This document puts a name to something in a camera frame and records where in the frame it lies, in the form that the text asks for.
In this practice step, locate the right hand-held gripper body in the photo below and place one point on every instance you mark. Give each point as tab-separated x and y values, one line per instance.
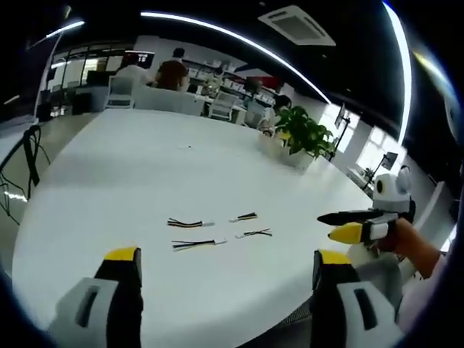
389	197

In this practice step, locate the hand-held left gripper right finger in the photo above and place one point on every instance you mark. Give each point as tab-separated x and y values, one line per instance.
348	311

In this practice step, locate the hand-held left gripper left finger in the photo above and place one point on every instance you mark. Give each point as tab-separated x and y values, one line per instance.
108	308

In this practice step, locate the person's right hand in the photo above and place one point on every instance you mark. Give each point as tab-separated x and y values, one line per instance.
402	237

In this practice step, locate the monitor on black stand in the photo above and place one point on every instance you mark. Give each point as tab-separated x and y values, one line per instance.
384	163
343	123

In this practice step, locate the grey mesh chair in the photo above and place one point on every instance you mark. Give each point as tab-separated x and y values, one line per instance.
286	326

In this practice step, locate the person's white clothing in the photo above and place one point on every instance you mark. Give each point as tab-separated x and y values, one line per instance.
420	301

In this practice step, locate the green potted plant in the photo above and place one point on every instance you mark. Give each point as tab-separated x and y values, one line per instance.
304	134

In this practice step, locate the light wooden box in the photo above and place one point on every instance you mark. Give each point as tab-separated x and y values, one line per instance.
270	145

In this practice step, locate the curved ceiling light strip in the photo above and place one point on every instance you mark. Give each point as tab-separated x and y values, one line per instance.
402	72

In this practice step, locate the white office chair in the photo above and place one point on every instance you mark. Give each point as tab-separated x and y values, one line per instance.
120	92
223	105

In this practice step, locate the ceiling air conditioner vent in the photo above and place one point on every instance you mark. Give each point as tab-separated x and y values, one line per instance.
297	26

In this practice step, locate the white desk partition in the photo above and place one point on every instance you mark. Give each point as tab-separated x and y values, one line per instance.
168	100

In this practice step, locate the long ceiling light strip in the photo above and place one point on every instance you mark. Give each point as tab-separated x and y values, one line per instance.
235	36

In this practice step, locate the short ceiling light strip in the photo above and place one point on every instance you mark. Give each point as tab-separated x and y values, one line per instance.
65	29

